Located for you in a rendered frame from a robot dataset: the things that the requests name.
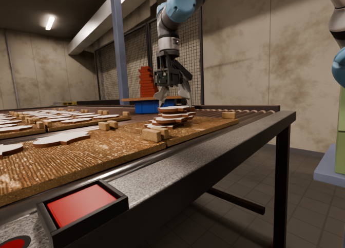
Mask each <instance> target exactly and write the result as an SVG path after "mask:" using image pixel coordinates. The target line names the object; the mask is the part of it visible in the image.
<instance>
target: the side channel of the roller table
mask: <svg viewBox="0 0 345 248"><path fill-rule="evenodd" d="M70 106H73V107H120V108H121V107H122V108H135V105H70ZM177 106H188V105H177ZM192 106H194V107H195V109H210V110H212V109H216V110H218V109H222V110H225V109H226V110H242V111H244V110H249V111H252V110H257V111H261V110H265V111H266V112H268V111H270V110H273V111H275V112H279V111H280V105H192Z"/></svg>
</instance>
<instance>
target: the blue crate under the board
mask: <svg viewBox="0 0 345 248"><path fill-rule="evenodd" d="M133 102H134V103H135V112H136V114H140V113H159V111H158V108H159V100H141V101H133ZM169 106H177V100H176V99H165V101H164V105H163V106H162V107H169Z"/></svg>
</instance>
